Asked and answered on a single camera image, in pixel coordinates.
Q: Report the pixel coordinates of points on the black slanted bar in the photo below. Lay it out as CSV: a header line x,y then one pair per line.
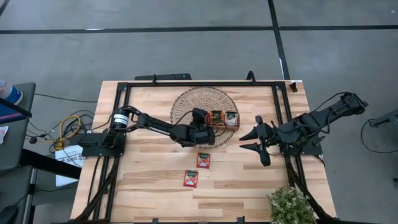
x,y
18,109

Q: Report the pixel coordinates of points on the wooden three-compartment box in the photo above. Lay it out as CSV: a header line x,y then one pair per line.
x,y
228,128

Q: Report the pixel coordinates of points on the grey equipment stand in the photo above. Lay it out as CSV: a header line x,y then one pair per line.
x,y
387,119

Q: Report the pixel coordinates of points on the round woven straw placemat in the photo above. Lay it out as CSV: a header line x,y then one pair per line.
x,y
204,96

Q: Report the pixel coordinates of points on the white printed paper sheet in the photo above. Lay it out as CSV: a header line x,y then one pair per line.
x,y
66,155

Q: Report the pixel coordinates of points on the black metal table frame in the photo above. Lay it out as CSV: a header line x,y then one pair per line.
x,y
202,84

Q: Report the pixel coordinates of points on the red strawberry tea sachet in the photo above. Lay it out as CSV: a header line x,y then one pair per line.
x,y
203,160
191,179

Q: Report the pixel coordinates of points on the black bar-shaped device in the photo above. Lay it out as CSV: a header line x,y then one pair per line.
x,y
168,76

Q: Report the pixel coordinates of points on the grey side desk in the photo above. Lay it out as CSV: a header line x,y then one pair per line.
x,y
15,186
18,140

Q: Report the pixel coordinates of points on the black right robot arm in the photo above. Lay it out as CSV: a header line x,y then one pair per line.
x,y
329,112

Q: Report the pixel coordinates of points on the black computer mouse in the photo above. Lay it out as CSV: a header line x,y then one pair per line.
x,y
7,214

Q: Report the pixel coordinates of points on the potted green white plant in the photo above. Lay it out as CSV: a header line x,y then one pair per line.
x,y
290,207

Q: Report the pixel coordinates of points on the orange peach tea sachet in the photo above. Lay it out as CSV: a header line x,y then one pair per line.
x,y
216,117

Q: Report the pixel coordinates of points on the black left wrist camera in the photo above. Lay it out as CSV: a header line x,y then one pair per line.
x,y
207,135

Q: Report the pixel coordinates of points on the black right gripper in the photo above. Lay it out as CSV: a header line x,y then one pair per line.
x,y
272,137

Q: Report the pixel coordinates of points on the black crossbeam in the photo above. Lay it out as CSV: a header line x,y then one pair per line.
x,y
49,163

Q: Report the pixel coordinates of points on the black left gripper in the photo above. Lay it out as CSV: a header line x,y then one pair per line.
x,y
199,115

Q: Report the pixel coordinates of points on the black corner bracket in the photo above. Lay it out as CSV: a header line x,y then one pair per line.
x,y
293,87

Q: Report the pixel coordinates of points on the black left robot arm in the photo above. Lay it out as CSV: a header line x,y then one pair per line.
x,y
155,126

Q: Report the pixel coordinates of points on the white paper scrap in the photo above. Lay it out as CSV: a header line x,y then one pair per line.
x,y
3,135

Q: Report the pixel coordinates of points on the blue folder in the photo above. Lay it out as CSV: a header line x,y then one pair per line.
x,y
7,116

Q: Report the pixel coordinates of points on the blue and white cup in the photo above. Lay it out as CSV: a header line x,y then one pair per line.
x,y
11,93

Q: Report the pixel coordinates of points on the black frame clamp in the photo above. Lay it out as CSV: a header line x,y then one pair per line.
x,y
241,220
155,221
154,78

